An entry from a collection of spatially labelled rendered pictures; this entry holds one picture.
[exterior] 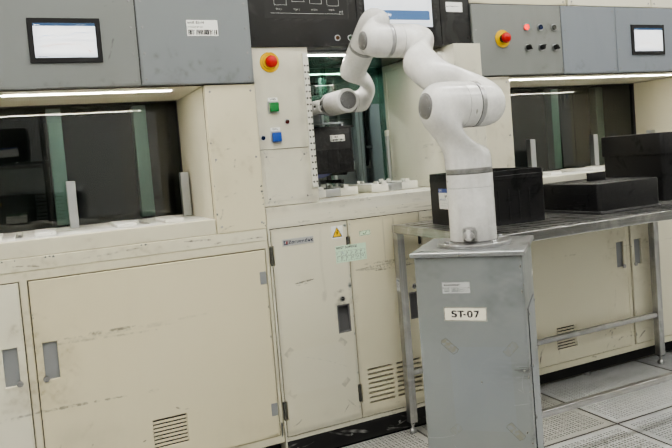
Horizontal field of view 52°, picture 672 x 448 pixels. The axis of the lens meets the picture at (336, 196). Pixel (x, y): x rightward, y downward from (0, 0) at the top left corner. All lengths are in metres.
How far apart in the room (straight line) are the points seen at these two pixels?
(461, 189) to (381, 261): 0.79
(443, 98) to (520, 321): 0.57
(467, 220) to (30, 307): 1.27
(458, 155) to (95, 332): 1.20
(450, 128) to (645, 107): 2.26
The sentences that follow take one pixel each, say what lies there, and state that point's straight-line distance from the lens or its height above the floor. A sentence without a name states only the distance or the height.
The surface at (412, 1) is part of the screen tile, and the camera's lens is 2.60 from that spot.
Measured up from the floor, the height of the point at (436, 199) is 0.85.
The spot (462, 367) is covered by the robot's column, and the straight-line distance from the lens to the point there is 1.76.
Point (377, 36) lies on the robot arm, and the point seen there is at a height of 1.35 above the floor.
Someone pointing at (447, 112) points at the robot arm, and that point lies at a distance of 1.71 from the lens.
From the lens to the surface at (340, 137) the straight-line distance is 2.61.
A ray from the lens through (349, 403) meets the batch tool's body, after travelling 2.52.
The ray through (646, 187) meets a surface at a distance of 2.54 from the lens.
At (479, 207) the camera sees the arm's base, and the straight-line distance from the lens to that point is 1.75.
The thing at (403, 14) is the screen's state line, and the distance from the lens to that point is 2.57.
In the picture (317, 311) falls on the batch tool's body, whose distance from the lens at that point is 2.38.
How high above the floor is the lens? 1.01
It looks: 3 degrees down
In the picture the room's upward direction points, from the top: 5 degrees counter-clockwise
